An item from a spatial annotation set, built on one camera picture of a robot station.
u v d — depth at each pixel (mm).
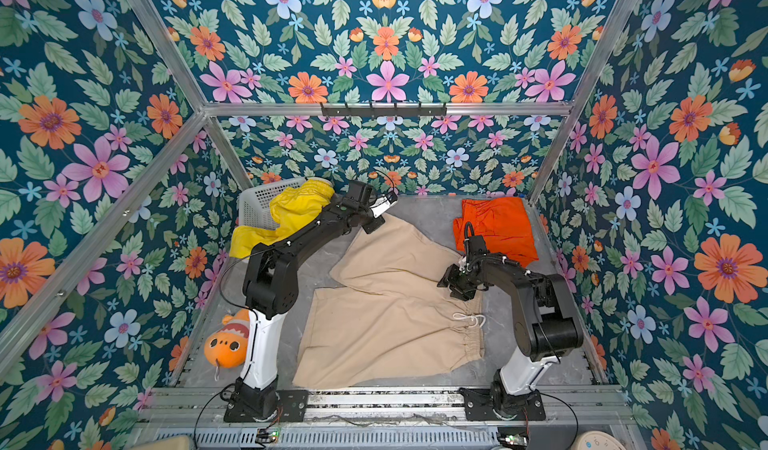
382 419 722
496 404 661
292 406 737
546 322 492
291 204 1031
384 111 927
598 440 673
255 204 1112
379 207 867
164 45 769
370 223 887
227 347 750
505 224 1086
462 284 821
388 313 883
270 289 565
